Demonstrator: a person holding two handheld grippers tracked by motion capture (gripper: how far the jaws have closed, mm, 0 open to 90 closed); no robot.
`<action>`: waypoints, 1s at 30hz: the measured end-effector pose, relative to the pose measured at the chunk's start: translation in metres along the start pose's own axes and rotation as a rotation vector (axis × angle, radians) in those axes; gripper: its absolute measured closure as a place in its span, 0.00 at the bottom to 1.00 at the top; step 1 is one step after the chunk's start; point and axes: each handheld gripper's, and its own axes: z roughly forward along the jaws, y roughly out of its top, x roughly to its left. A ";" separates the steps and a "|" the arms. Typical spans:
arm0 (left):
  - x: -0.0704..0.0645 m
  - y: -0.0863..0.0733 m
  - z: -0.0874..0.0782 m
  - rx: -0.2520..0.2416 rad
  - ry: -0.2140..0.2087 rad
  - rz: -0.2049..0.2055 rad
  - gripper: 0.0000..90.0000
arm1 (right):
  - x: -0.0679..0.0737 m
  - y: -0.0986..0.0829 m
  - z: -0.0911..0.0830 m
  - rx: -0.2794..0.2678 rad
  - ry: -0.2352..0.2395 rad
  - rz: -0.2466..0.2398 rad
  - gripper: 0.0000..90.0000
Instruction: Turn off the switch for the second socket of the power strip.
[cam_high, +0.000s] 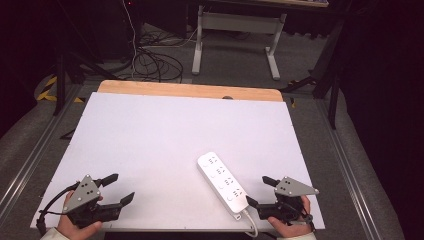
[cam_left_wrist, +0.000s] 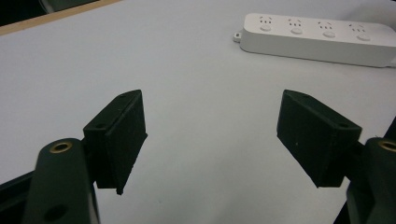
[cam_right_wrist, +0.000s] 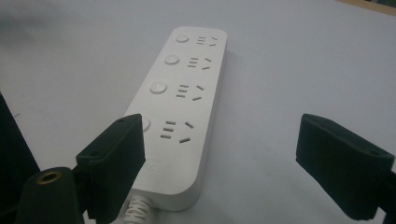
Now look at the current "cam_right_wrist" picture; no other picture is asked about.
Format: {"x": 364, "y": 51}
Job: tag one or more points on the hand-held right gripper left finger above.
{"x": 115, "y": 161}

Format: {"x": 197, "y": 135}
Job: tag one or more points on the white power strip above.
{"x": 183, "y": 112}

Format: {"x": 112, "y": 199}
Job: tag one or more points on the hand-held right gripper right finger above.
{"x": 339, "y": 165}

